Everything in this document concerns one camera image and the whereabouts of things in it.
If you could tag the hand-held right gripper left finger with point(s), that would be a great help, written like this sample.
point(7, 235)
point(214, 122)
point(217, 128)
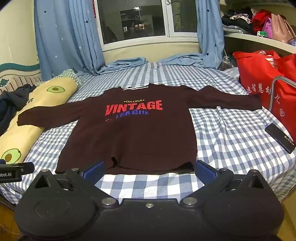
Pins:
point(93, 173)

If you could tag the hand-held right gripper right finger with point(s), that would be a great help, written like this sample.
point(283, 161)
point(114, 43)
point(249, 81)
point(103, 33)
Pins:
point(205, 172)

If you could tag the maroon printed sweatshirt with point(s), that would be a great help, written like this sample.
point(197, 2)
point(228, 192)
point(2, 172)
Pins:
point(136, 129)

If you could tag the pile of dark clothes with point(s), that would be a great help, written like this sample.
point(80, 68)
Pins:
point(237, 20)

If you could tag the blue checked bed sheet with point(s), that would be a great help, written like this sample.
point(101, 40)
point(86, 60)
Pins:
point(231, 139)

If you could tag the yellow avocado print pillow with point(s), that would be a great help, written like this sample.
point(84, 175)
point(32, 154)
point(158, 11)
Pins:
point(27, 111)

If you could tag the dark blue garment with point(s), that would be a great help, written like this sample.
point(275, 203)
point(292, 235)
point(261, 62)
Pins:
point(11, 104)

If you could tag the black flat box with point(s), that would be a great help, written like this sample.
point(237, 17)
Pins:
point(281, 138)

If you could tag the striped bed headboard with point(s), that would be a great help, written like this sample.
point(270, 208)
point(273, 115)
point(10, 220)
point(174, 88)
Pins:
point(16, 75)

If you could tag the red fabric bag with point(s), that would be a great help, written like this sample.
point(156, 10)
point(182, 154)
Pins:
point(256, 71)

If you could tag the blue star-print curtain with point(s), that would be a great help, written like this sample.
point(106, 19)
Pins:
point(67, 39)
point(208, 30)

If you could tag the white shelf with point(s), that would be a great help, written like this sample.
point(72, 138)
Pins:
point(259, 42)

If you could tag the white green toy car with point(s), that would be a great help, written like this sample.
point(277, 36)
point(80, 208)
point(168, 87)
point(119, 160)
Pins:
point(261, 33)

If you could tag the lilac bag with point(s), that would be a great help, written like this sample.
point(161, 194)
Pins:
point(267, 29)

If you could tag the white framed window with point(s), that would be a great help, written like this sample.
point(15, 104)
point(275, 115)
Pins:
point(136, 18)

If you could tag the pink handbag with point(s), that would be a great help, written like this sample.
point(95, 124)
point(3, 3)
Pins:
point(281, 29)

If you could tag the red garment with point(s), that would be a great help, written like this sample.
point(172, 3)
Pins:
point(260, 19)

